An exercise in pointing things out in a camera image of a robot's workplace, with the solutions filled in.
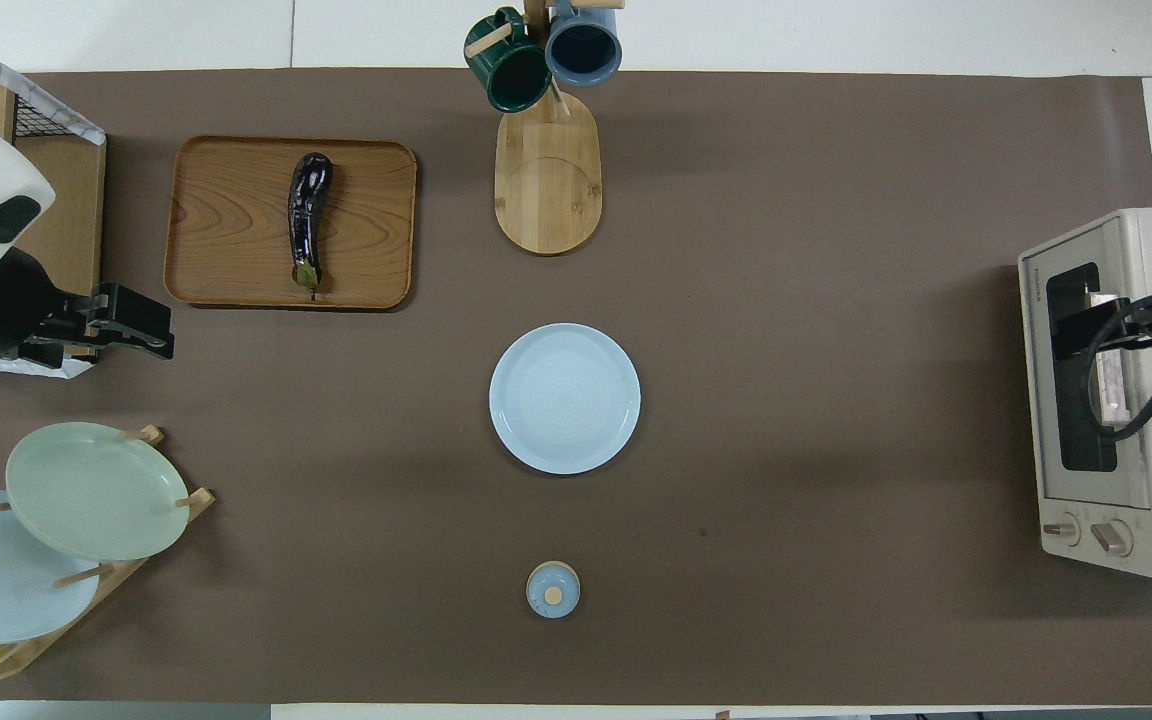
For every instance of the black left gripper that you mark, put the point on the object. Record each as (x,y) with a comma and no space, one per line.
(6,310)

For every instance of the dark purple eggplant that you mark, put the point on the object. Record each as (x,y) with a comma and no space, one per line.
(308,215)

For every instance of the light blue round plate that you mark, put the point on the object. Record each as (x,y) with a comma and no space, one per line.
(564,398)

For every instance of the wooden serving tray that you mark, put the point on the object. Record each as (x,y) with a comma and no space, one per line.
(226,230)

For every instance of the wooden stepped shelf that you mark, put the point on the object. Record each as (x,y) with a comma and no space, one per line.
(76,210)

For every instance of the mint green plate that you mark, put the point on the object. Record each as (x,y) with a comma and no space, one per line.
(96,490)

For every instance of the white patterned cloth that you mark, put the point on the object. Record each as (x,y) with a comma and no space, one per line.
(56,110)

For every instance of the wooden plate rack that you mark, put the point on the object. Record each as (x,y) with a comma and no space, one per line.
(121,575)

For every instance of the wooden mug tree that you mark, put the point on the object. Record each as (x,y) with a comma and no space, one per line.
(548,190)

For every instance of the dark green mug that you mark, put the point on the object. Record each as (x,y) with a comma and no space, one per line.
(514,75)

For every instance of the brown table mat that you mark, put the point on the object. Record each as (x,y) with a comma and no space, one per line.
(736,550)

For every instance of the blue mug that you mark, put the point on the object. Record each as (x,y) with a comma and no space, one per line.
(584,45)

